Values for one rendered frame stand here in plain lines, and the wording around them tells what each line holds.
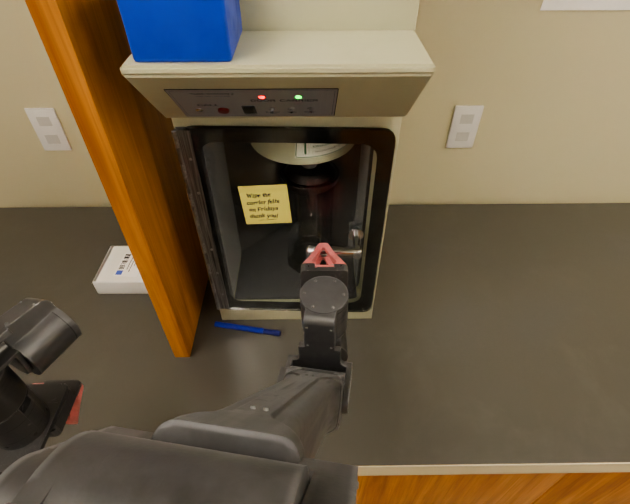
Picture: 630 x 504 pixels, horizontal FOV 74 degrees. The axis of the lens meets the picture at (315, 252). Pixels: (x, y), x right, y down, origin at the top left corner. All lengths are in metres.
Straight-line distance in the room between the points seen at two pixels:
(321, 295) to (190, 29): 0.30
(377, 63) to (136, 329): 0.72
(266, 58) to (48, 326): 0.37
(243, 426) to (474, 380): 0.72
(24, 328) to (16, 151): 0.87
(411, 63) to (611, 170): 1.03
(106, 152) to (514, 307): 0.84
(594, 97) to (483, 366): 0.72
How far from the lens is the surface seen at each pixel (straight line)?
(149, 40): 0.49
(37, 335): 0.54
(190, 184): 0.68
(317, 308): 0.47
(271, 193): 0.66
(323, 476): 0.17
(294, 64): 0.46
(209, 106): 0.55
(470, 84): 1.12
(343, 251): 0.67
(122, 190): 0.62
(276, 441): 0.18
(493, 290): 1.05
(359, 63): 0.47
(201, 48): 0.48
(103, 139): 0.58
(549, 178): 1.36
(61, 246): 1.24
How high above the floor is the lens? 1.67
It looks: 44 degrees down
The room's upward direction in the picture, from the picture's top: straight up
